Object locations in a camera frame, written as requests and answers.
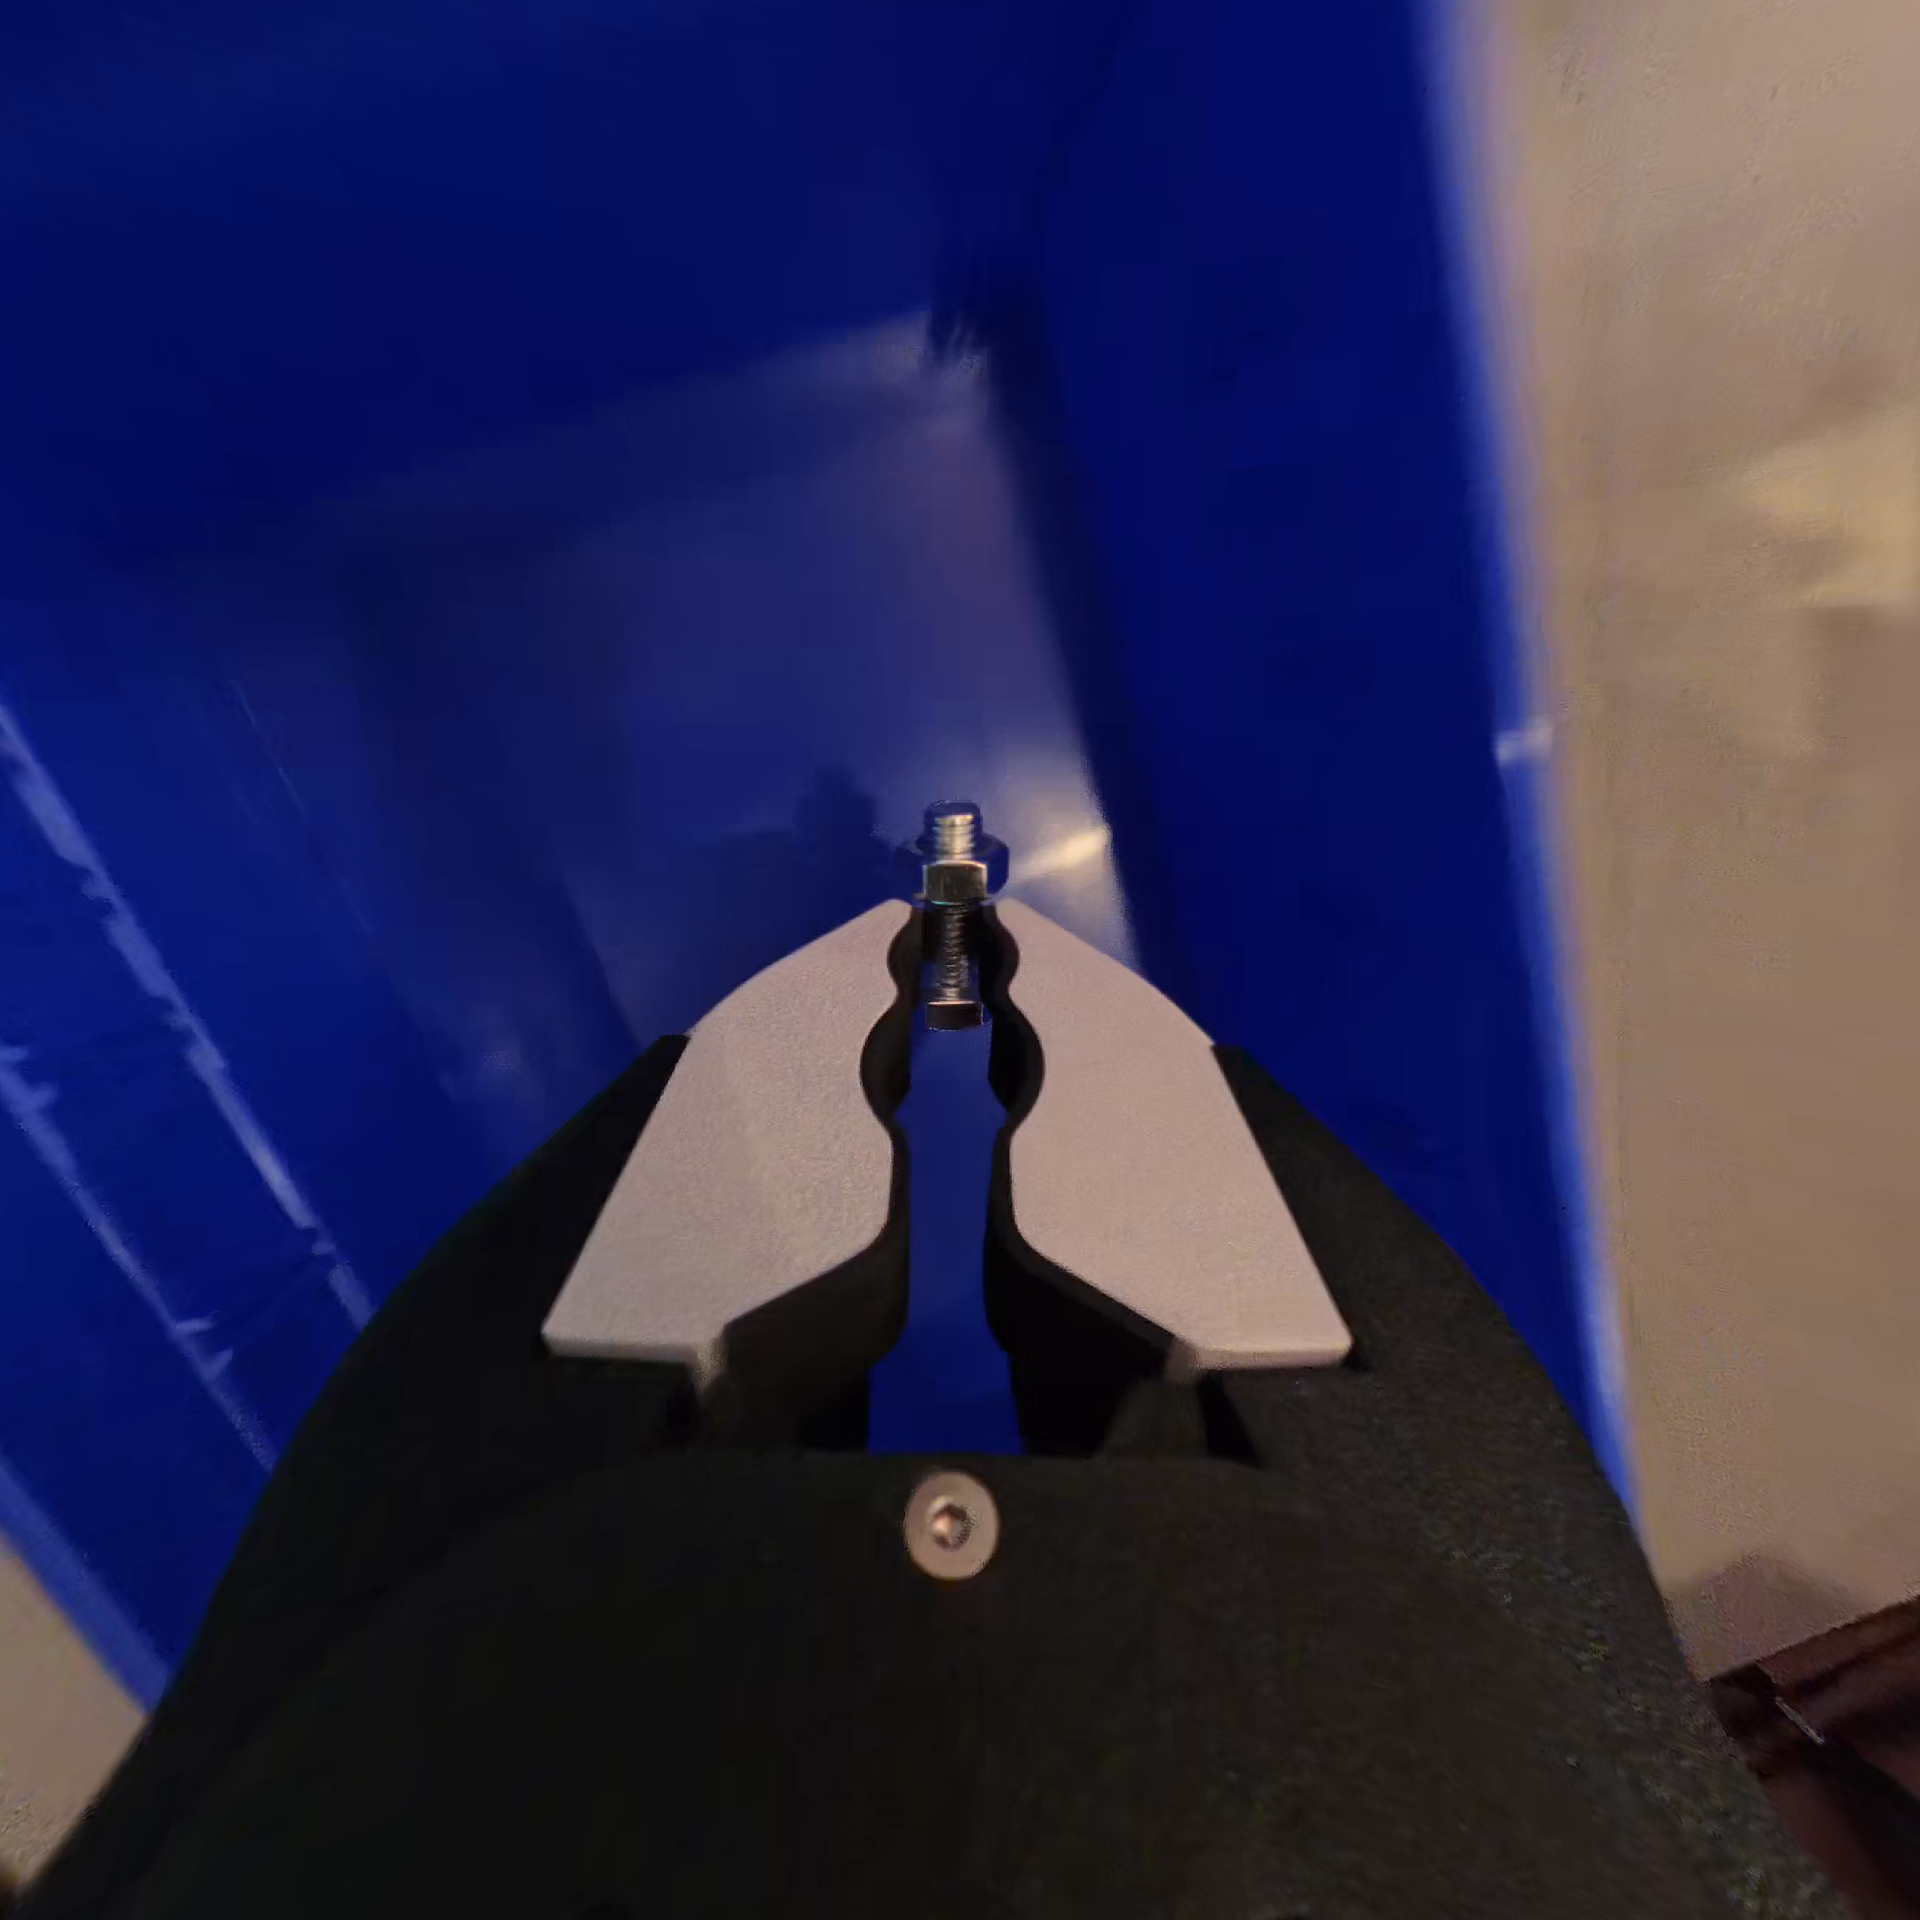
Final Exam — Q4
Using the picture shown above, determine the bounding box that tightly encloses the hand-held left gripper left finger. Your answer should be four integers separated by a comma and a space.
539, 895, 917, 1384

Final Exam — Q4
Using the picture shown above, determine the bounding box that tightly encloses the blue plastic bin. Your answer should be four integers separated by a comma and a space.
0, 0, 1636, 1711

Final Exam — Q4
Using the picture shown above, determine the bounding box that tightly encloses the silver hex bolt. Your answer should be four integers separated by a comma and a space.
918, 800, 995, 1032

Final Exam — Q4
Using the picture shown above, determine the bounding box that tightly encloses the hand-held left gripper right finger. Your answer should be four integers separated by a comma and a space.
988, 893, 1357, 1384

